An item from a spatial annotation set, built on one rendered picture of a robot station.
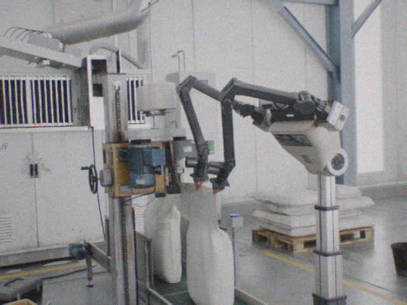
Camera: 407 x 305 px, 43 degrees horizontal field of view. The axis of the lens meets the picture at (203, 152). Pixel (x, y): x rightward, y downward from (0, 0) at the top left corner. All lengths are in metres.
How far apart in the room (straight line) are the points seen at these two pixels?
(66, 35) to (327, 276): 3.81
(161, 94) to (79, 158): 2.96
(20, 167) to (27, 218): 0.54
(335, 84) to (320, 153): 6.28
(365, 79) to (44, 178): 5.97
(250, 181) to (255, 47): 2.09
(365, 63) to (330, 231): 6.84
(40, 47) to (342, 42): 5.09
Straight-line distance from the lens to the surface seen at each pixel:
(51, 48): 5.56
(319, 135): 2.75
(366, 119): 9.59
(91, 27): 5.69
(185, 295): 3.34
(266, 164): 8.34
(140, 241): 3.52
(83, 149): 5.84
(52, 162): 5.78
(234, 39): 8.15
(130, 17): 5.62
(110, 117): 3.15
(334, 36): 9.13
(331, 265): 3.06
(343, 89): 8.79
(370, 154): 9.66
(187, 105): 2.92
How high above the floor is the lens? 1.43
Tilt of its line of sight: 3 degrees down
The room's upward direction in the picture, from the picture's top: 2 degrees counter-clockwise
